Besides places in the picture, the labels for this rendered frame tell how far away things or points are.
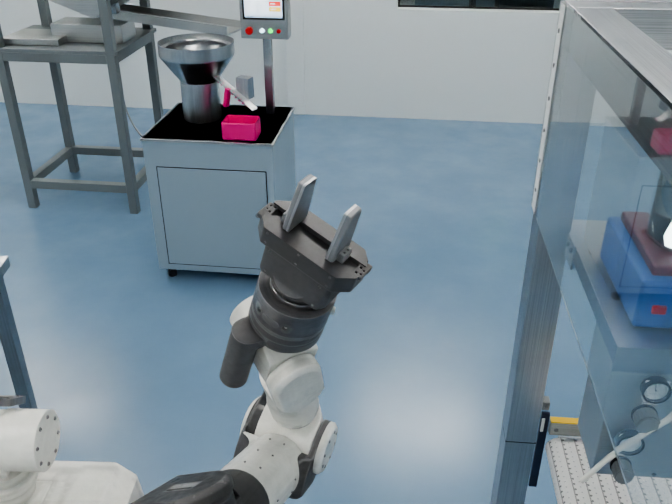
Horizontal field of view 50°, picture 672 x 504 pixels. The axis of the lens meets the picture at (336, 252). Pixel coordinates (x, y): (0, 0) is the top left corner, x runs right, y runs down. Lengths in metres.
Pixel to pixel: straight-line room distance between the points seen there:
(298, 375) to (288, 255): 0.17
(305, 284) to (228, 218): 2.79
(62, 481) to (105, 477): 0.05
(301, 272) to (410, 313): 2.73
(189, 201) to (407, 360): 1.29
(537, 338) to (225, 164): 2.27
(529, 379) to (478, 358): 1.77
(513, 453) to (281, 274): 0.92
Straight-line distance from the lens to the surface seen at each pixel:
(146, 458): 2.79
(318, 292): 0.73
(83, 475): 0.93
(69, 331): 3.53
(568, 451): 1.50
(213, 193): 3.47
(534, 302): 1.34
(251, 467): 0.96
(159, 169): 3.51
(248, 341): 0.80
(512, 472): 1.60
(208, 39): 3.76
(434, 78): 5.96
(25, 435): 0.83
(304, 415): 1.02
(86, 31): 4.46
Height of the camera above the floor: 1.91
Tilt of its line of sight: 29 degrees down
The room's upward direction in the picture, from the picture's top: straight up
